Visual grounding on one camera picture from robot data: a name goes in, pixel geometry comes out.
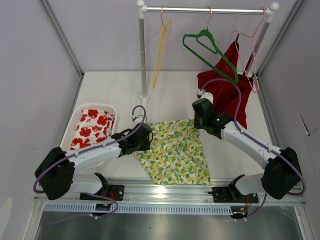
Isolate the white slotted cable duct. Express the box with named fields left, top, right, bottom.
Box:
left=44, top=202, right=233, bottom=216

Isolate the red garment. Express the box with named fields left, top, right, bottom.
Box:
left=197, top=42, right=253, bottom=128

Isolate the aluminium rail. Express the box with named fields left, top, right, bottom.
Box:
left=33, top=177, right=307, bottom=206

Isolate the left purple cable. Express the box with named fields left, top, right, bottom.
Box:
left=33, top=104, right=147, bottom=221

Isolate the red flower print cloth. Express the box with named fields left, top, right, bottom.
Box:
left=68, top=109, right=115, bottom=150

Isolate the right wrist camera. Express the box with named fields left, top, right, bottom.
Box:
left=196, top=89, right=214, bottom=102

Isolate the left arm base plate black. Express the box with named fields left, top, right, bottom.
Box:
left=79, top=184, right=125, bottom=201

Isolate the green plastic hanger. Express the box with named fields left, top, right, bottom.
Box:
left=181, top=7, right=239, bottom=85

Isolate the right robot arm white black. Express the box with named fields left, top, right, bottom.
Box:
left=192, top=98, right=302, bottom=202

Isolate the yellow plastic hanger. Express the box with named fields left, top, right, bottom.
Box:
left=152, top=6, right=172, bottom=89

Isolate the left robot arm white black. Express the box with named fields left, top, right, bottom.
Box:
left=33, top=123, right=153, bottom=201

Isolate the lemon print skirt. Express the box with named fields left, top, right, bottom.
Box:
left=135, top=119, right=211, bottom=186

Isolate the white plastic basket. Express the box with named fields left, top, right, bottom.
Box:
left=59, top=103, right=118, bottom=170

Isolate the aluminium frame post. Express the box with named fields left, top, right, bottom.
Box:
left=38, top=0, right=85, bottom=78
left=257, top=0, right=308, bottom=77

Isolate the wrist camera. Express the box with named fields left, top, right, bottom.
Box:
left=131, top=114, right=145, bottom=123
left=196, top=89, right=214, bottom=102

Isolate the clothes rack metal white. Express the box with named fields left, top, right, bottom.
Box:
left=136, top=0, right=279, bottom=109

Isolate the right aluminium frame post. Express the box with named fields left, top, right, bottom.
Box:
left=257, top=0, right=308, bottom=77

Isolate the left aluminium frame post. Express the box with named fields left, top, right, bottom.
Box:
left=38, top=0, right=85, bottom=78

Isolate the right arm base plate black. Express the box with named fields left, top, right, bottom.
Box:
left=207, top=186, right=259, bottom=204

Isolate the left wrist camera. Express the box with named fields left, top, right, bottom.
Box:
left=131, top=114, right=145, bottom=123

